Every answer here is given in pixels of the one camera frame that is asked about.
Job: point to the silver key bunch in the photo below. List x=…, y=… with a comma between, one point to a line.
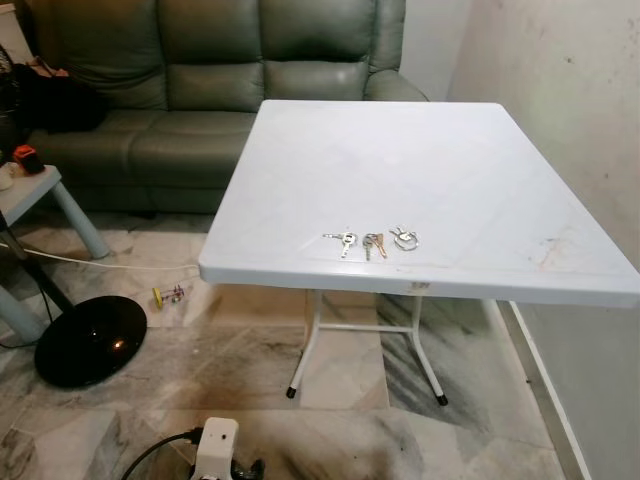
x=343, y=240

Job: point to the small grey side table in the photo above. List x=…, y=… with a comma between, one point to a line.
x=30, y=190

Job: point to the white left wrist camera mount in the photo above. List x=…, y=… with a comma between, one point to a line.
x=215, y=448

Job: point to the green leather sofa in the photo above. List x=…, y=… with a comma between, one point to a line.
x=210, y=90

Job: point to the copper and silver keys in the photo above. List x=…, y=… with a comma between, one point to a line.
x=372, y=243

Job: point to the black fan stand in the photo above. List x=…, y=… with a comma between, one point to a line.
x=92, y=342

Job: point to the orange and black gadget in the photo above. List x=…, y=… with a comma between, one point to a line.
x=25, y=157

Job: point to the black bag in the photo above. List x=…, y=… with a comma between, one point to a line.
x=55, y=100

